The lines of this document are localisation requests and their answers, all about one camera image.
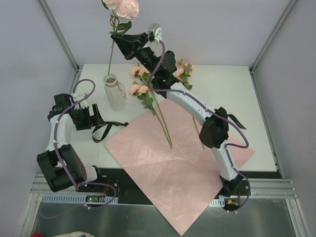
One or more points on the peach rose stem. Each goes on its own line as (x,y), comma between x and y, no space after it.
(183,73)
(141,92)
(142,75)

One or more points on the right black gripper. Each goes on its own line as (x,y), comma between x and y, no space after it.
(135,47)

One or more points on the black printed ribbon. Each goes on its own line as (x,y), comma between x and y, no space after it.
(109,124)

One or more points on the aluminium front rail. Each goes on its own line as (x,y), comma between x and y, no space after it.
(273,188)

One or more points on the pale pink rose stem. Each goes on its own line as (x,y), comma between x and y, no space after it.
(122,13)

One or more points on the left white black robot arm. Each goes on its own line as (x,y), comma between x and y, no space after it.
(60,164)

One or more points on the white cable duct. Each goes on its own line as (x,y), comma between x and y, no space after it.
(78,199)
(220,202)

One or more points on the left white cable duct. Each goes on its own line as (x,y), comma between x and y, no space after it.
(78,199)

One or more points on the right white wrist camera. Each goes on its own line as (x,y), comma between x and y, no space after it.
(154,33)

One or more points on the red cloth item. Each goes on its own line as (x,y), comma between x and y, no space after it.
(36,234)

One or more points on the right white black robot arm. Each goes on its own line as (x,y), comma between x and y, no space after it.
(214,122)

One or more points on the pink wrapping paper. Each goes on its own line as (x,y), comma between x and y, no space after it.
(180,180)

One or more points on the right aluminium frame post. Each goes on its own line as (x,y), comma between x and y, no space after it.
(273,34)

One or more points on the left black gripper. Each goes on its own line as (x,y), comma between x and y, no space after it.
(91,117)

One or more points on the white ribbed ceramic vase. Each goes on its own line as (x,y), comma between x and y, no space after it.
(115,92)

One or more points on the beige cloth bag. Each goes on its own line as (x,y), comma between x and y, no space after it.
(76,234)

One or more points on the right white cable duct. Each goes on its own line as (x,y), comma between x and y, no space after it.
(220,202)

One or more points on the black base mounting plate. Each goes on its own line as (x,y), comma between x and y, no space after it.
(115,181)

